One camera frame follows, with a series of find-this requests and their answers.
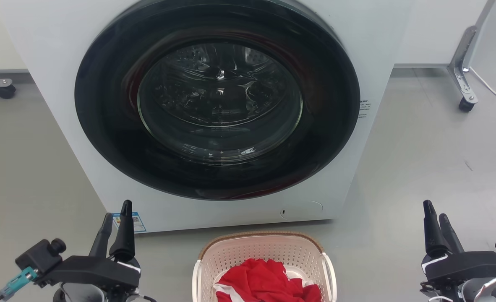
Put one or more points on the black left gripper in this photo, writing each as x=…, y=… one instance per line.
x=88, y=270

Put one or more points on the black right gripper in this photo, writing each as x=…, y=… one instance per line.
x=470, y=266

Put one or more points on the white perforated plastic laundry basket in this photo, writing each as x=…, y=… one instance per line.
x=252, y=251

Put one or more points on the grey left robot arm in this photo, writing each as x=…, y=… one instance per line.
x=84, y=293

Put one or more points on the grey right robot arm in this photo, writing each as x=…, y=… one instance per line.
x=479, y=291

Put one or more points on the blue energy label sticker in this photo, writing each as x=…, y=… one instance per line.
x=138, y=224

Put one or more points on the black round washer door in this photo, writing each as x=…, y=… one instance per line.
x=105, y=126

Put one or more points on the black caster wheel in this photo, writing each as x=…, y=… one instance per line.
x=466, y=105
x=5, y=92

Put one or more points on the round white filter cover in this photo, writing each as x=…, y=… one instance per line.
x=302, y=209

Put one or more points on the small printed text label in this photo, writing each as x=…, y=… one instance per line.
x=364, y=109

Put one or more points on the red garment with white trim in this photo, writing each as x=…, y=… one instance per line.
x=260, y=281

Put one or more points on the white front-load washing machine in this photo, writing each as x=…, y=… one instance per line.
x=55, y=84

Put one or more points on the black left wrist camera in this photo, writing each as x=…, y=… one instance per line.
x=38, y=256

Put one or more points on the tall metal foot bracket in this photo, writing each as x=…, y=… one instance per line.
x=462, y=63

